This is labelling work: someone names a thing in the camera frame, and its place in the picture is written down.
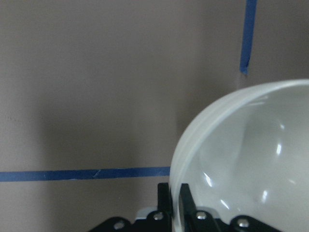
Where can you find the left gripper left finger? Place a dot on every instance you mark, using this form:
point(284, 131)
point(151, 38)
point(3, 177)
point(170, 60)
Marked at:
point(164, 208)

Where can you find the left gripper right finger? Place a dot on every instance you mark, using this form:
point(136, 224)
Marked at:
point(193, 220)

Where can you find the white bowl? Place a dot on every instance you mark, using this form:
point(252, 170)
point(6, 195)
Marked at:
point(248, 154)

